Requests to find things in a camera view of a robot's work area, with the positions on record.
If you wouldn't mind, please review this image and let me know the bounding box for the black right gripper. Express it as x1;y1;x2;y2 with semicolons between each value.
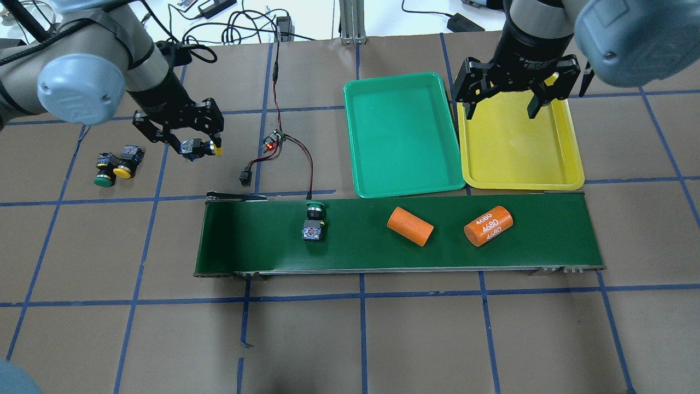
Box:
453;33;581;120

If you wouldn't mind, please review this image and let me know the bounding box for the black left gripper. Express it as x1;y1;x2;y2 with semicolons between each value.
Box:
132;93;224;155

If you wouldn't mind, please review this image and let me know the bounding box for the yellow push button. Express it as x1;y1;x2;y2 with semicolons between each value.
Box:
113;144;145;179
179;138;223;161

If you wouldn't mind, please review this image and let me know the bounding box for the green push button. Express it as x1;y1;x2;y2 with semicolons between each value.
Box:
302;200;325;242
93;152;117;188

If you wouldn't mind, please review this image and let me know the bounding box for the orange cylinder with 4680 print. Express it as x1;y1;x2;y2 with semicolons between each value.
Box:
463;205;514;247

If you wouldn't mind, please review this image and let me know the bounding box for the plain orange cylinder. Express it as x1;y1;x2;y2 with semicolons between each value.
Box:
387;207;435;247

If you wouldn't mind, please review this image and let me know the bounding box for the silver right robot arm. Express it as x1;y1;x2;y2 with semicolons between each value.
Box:
453;1;699;119

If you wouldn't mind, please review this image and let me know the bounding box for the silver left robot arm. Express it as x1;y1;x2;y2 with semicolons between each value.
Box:
1;1;224;160

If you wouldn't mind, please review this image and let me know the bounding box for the yellow plastic tray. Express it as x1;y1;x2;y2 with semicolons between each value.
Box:
457;91;585;190

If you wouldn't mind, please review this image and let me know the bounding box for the black power adapter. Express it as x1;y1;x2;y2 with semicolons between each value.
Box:
446;13;485;33

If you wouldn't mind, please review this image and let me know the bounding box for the small green circuit board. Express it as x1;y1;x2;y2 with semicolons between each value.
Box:
262;128;287;153

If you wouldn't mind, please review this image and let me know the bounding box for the green plastic tray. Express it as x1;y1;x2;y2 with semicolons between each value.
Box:
343;72;466;199

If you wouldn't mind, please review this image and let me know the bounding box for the green conveyor belt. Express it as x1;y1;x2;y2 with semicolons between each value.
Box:
194;193;605;277

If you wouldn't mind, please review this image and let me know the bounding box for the black cable connector plug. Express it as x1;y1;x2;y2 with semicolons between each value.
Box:
238;167;252;187

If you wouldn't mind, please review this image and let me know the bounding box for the red black power cable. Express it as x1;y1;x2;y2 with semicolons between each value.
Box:
246;33;314;200

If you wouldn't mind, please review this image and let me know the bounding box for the aluminium frame post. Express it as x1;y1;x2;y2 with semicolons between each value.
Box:
339;0;367;47

